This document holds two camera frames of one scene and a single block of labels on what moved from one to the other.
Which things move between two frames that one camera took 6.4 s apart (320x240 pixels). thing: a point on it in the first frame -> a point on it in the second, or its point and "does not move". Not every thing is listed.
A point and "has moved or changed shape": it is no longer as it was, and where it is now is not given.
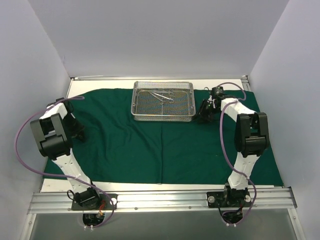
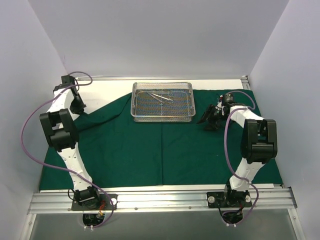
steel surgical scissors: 162,98 does not move
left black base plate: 105,203 does not move
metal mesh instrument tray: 163,101 does not move
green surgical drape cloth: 117,149 has moved or changed shape
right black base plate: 218,199 does not move
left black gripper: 78,128 -> 77,105
